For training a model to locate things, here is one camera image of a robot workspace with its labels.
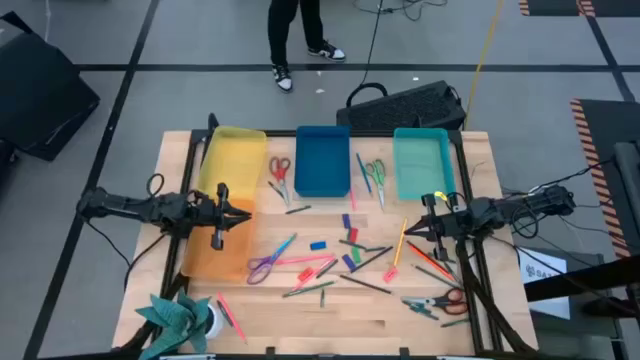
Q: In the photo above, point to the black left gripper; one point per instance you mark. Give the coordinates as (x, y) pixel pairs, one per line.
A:
(218, 240)

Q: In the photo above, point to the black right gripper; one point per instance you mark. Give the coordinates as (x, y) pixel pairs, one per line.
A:
(452, 220)

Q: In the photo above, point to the orange pencil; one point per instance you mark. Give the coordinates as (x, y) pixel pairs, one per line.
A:
(429, 260)

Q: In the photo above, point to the dark brown pencil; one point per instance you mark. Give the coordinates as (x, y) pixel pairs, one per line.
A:
(435, 276)

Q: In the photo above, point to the orange plastic bin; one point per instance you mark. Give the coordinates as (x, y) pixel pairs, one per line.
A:
(215, 260)

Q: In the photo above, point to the pink eraser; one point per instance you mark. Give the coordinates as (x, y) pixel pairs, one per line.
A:
(390, 274)

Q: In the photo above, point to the purple and blue scissors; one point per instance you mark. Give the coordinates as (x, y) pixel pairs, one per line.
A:
(280, 252)

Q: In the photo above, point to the yellow plastic bin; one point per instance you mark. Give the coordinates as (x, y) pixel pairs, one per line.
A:
(235, 160)

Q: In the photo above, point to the black and red scissors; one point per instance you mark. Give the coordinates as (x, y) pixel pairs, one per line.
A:
(440, 301)

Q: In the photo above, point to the red eraser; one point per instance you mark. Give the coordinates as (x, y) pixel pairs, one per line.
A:
(353, 235)

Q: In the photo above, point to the green eraser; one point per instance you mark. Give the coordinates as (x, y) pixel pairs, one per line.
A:
(355, 255)

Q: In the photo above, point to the navy blue pencil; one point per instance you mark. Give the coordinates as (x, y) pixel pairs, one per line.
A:
(365, 284)

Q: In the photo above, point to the short pink pencil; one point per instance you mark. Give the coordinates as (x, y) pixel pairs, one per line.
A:
(353, 201)

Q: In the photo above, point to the blue plastic bin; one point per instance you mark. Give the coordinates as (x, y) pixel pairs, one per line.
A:
(322, 162)

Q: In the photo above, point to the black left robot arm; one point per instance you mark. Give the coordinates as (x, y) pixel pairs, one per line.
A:
(125, 207)

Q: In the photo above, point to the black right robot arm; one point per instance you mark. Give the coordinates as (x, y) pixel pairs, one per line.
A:
(545, 200)

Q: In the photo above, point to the teal plastic bin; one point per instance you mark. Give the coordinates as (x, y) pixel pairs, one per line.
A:
(422, 162)

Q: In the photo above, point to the orange eraser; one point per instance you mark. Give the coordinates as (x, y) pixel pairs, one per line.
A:
(305, 274)

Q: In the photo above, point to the white plant pot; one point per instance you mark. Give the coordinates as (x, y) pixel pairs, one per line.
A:
(216, 322)

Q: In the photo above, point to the teal fabric plant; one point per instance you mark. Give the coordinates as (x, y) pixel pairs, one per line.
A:
(172, 322)

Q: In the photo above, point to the white paper sign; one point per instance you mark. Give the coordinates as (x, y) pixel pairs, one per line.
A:
(542, 272)

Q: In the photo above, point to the black perforated case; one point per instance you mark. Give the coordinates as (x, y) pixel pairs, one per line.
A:
(400, 107)

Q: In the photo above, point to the black desk beam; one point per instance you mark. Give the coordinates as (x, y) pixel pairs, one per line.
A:
(575, 280)

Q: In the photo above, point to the person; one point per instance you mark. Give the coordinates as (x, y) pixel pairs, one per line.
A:
(280, 30)

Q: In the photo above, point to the black stand base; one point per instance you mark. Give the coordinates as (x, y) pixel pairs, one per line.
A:
(607, 307)

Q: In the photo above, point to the grey padded bar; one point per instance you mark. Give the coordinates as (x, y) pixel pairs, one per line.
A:
(627, 175)

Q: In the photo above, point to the black hazard-striped floor mat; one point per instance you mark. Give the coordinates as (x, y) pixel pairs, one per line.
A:
(607, 120)
(555, 6)

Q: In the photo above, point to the large black box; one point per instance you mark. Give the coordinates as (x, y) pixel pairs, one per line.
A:
(40, 95)

